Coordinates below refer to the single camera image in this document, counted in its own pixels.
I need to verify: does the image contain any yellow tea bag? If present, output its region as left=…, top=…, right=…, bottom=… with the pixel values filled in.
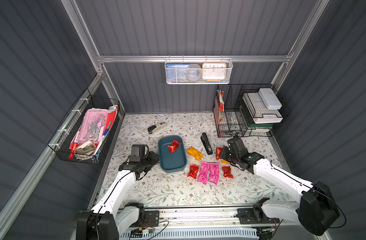
left=221, top=159, right=230, bottom=165
left=187, top=147, right=204, bottom=161

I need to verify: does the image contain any red tea bag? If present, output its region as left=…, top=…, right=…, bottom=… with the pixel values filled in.
left=167, top=139, right=180, bottom=154
left=222, top=166, right=234, bottom=179
left=216, top=147, right=223, bottom=161
left=188, top=164, right=199, bottom=179

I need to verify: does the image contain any pink tea bag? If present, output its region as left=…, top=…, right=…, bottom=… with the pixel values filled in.
left=198, top=162, right=211, bottom=184
left=209, top=163, right=220, bottom=185

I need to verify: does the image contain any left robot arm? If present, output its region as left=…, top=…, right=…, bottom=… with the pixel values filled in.
left=76, top=144, right=159, bottom=240

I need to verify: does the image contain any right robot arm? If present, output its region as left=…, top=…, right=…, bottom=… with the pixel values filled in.
left=220, top=136, right=340, bottom=236

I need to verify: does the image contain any teal storage box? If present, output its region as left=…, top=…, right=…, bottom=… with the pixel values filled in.
left=158, top=135, right=188, bottom=173

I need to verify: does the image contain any white box on organizer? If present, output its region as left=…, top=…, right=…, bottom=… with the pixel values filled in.
left=259, top=88, right=282, bottom=110

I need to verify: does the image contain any blue box in basket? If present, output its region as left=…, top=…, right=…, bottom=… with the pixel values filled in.
left=165, top=63, right=190, bottom=84

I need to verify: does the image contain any white and black stapler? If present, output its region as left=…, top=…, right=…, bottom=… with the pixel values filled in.
left=147, top=122, right=167, bottom=135

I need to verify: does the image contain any pink pencil case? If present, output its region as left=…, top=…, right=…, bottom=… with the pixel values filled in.
left=78, top=108, right=108, bottom=145

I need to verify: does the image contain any yellow white clock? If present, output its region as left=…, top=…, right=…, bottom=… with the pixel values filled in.
left=202, top=63, right=227, bottom=81

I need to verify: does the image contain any clear tape roll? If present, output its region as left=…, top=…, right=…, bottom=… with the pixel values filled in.
left=186, top=64, right=202, bottom=83

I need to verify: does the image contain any black wire desk organizer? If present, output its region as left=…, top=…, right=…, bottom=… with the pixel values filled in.
left=213, top=84, right=291, bottom=138

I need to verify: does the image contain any black wire side basket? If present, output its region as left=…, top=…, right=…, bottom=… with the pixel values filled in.
left=48, top=91, right=120, bottom=165

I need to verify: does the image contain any white wire wall basket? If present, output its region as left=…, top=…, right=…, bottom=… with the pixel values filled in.
left=164, top=57, right=234, bottom=85

